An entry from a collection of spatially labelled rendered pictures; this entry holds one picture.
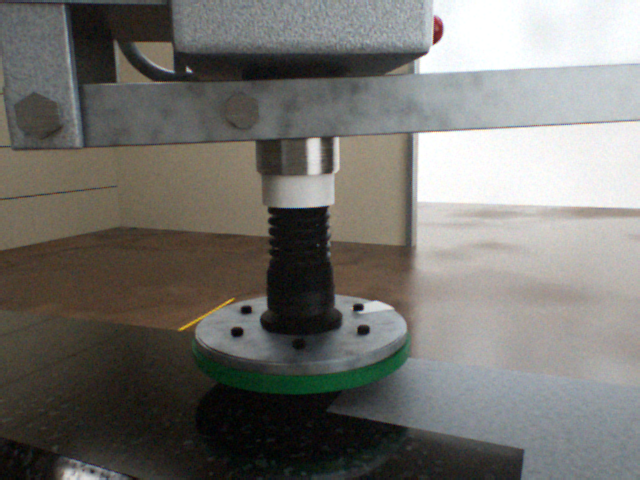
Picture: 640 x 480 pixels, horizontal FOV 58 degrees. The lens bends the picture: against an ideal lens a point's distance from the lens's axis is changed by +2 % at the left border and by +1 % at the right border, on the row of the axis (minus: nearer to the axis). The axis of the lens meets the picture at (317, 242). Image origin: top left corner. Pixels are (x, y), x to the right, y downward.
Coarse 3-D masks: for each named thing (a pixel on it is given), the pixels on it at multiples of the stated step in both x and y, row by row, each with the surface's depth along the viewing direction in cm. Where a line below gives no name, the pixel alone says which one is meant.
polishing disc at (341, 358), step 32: (224, 320) 59; (256, 320) 58; (288, 320) 56; (320, 320) 55; (352, 320) 58; (384, 320) 58; (192, 352) 55; (224, 352) 50; (256, 352) 50; (288, 352) 50; (320, 352) 49; (352, 352) 49; (384, 352) 51; (256, 384) 48; (288, 384) 47; (320, 384) 47; (352, 384) 48
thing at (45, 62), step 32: (0, 0) 41; (32, 0) 42; (64, 0) 42; (96, 0) 42; (128, 0) 42; (160, 0) 43; (0, 32) 42; (32, 32) 42; (64, 32) 43; (96, 32) 54; (128, 32) 54; (160, 32) 54; (32, 64) 43; (64, 64) 43; (96, 64) 58; (64, 96) 43; (64, 128) 44
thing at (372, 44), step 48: (192, 0) 41; (240, 0) 41; (288, 0) 42; (336, 0) 42; (384, 0) 42; (432, 0) 43; (192, 48) 42; (240, 48) 42; (288, 48) 42; (336, 48) 43; (384, 48) 43
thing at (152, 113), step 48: (96, 96) 46; (144, 96) 46; (192, 96) 47; (240, 96) 46; (288, 96) 48; (336, 96) 48; (384, 96) 48; (432, 96) 49; (480, 96) 49; (528, 96) 50; (576, 96) 51; (624, 96) 51; (96, 144) 46; (144, 144) 47
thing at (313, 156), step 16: (256, 144) 53; (272, 144) 51; (288, 144) 51; (304, 144) 51; (320, 144) 51; (336, 144) 53; (256, 160) 54; (272, 160) 51; (288, 160) 51; (304, 160) 51; (320, 160) 51; (336, 160) 53
